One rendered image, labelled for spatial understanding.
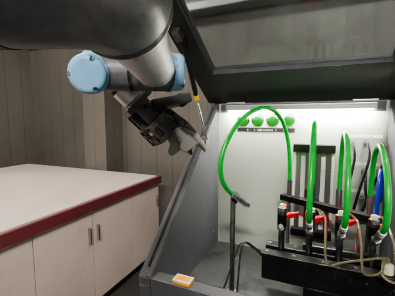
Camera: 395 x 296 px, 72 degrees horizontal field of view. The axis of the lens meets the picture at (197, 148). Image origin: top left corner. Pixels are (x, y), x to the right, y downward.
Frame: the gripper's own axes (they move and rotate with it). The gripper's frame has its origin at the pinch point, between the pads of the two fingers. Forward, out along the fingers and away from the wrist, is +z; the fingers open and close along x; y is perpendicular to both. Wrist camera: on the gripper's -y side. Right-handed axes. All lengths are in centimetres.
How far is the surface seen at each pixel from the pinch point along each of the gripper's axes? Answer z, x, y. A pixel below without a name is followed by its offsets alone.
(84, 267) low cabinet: 34, -140, 54
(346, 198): 27.9, 24.7, -5.9
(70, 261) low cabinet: 22, -131, 55
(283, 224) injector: 36.2, 1.6, -1.6
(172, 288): 20.5, -6.6, 31.1
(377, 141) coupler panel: 47, 12, -46
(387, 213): 34.1, 30.2, -7.0
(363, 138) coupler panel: 44, 9, -45
